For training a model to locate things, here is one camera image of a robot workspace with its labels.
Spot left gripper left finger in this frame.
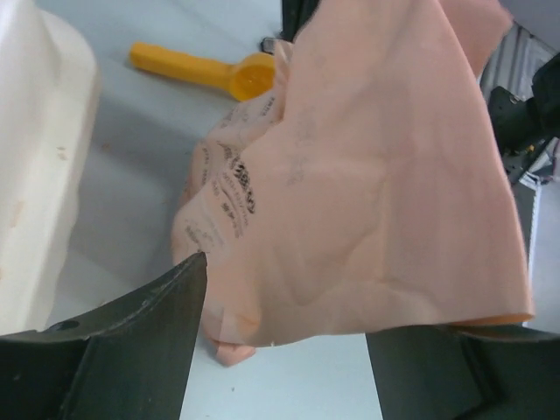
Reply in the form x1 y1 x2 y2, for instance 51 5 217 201
1 254 207 420

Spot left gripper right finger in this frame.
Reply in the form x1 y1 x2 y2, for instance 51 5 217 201
366 325 559 420

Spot pink cat litter bag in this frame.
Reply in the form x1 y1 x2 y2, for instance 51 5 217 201
171 1 535 366

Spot white orange litter box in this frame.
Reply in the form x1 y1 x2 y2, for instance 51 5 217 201
1 1 101 334

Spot yellow plastic litter scoop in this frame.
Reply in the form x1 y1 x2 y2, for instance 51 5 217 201
129 42 275 102

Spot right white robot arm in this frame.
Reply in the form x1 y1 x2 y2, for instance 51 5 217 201
488 55 559 185

